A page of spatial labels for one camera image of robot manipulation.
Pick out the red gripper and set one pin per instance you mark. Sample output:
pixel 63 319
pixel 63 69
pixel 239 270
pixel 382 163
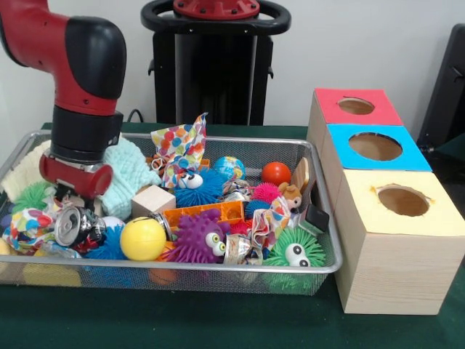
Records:
pixel 80 181

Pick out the polka dot paper napkin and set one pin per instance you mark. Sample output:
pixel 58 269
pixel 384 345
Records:
pixel 181 141

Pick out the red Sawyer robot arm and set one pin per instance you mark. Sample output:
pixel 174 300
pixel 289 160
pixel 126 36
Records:
pixel 36 36

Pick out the wooden three-hole box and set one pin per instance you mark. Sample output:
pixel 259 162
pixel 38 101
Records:
pixel 392 272

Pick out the crushed silver can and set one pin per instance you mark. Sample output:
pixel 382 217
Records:
pixel 70 225

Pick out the mint green cloth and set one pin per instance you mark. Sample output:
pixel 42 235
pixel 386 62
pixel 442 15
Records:
pixel 127 171

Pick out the cream knitted cloth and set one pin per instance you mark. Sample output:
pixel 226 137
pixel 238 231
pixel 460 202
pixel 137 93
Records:
pixel 22 174

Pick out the yellow smiley ball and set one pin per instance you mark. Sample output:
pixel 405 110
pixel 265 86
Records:
pixel 143 238

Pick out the crushed black can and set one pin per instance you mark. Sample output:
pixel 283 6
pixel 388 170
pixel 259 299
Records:
pixel 162 225

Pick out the purple spiky toy with eyes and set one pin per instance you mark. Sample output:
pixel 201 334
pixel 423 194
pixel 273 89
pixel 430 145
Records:
pixel 194 234

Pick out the blue spiky ball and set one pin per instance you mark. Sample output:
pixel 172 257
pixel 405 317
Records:
pixel 207 189

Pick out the dark green tablecloth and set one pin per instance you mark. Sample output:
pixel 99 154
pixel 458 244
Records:
pixel 218 320
pixel 454 152

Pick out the red rubber ball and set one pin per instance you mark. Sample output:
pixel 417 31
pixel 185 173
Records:
pixel 276 173

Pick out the green spiky toy with eyes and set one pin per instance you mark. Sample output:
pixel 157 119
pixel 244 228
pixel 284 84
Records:
pixel 283 241

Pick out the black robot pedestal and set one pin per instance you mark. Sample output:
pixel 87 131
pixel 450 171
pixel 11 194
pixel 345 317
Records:
pixel 203 72

